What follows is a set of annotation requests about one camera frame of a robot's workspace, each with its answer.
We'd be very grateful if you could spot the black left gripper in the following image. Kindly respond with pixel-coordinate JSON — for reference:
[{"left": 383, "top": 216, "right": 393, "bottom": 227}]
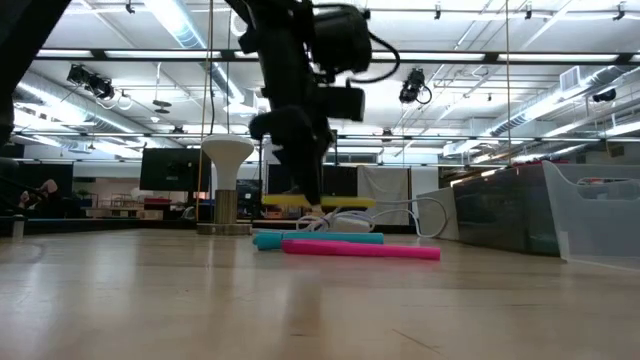
[{"left": 249, "top": 74, "right": 334, "bottom": 206}]

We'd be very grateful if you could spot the long slim yellow highlighter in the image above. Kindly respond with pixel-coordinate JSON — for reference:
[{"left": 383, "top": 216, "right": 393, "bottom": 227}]
[{"left": 261, "top": 193, "right": 377, "bottom": 210}]

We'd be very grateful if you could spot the teal slim highlighter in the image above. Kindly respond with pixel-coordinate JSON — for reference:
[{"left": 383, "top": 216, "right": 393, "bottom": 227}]
[{"left": 252, "top": 230, "right": 385, "bottom": 252}]

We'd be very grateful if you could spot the pink slim highlighter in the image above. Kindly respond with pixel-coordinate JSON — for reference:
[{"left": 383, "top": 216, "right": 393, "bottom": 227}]
[{"left": 281, "top": 238, "right": 442, "bottom": 262}]

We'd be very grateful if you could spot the white mushroom table lamp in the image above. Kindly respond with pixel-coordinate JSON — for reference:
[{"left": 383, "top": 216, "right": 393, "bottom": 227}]
[{"left": 196, "top": 133, "right": 255, "bottom": 237}]

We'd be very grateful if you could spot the grey hanging cloth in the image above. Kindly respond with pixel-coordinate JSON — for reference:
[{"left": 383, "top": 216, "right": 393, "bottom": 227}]
[{"left": 356, "top": 165, "right": 412, "bottom": 227}]

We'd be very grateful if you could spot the black background monitor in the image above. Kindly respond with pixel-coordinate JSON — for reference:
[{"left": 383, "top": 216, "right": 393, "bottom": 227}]
[{"left": 139, "top": 147, "right": 212, "bottom": 193}]

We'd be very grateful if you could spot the dark brown plastic bin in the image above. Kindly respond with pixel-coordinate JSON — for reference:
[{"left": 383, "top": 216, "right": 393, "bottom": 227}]
[{"left": 451, "top": 160, "right": 562, "bottom": 258}]

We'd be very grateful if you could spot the person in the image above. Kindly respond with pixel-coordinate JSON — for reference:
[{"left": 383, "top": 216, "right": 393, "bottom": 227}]
[{"left": 18, "top": 178, "right": 60, "bottom": 214}]

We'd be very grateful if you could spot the clear plastic bin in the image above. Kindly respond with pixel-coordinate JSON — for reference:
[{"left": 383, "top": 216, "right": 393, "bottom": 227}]
[{"left": 541, "top": 159, "right": 640, "bottom": 274}]

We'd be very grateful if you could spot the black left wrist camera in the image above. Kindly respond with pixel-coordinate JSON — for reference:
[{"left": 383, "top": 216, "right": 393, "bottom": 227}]
[{"left": 324, "top": 84, "right": 367, "bottom": 123}]

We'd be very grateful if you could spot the white lamp cable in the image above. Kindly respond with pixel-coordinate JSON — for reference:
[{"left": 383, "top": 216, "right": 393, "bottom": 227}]
[{"left": 295, "top": 195, "right": 448, "bottom": 239}]

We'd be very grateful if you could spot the black hanging cable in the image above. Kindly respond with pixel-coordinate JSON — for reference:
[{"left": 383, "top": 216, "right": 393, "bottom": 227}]
[{"left": 209, "top": 0, "right": 217, "bottom": 135}]

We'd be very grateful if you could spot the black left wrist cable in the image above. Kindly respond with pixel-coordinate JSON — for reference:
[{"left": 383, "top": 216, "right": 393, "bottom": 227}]
[{"left": 349, "top": 29, "right": 402, "bottom": 85}]

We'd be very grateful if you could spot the black overhead frame beam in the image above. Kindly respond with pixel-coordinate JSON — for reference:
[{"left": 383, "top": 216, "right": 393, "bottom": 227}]
[{"left": 34, "top": 47, "right": 640, "bottom": 65}]

